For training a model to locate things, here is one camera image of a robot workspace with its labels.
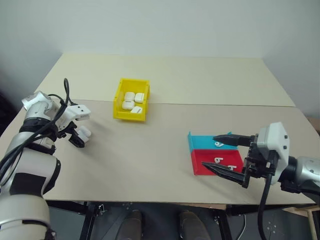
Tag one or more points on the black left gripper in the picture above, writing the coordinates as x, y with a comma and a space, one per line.
62, 131

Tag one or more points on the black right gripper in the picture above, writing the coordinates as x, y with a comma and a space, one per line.
257, 165

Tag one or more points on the white earbud case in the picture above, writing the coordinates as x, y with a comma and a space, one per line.
129, 96
139, 97
136, 110
85, 132
127, 105

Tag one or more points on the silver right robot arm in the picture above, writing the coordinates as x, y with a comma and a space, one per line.
305, 172

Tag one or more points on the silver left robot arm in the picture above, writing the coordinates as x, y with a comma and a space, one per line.
30, 170

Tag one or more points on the yellow plastic bin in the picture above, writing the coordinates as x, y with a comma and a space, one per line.
117, 112

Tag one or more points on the white earbud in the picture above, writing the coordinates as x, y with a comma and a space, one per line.
232, 167
218, 159
218, 144

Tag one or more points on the red plastic tray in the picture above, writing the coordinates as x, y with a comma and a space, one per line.
202, 162

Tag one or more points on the blue plastic tray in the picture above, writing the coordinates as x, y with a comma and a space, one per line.
202, 142

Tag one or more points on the dark rounded shape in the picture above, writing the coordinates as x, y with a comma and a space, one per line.
193, 225
131, 225

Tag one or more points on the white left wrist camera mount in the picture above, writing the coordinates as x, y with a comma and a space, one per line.
79, 111

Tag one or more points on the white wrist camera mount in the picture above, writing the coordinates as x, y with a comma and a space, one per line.
79, 111
275, 137

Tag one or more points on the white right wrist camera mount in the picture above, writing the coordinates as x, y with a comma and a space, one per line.
275, 137

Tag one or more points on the light wooden frame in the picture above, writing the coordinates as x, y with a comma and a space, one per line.
311, 212

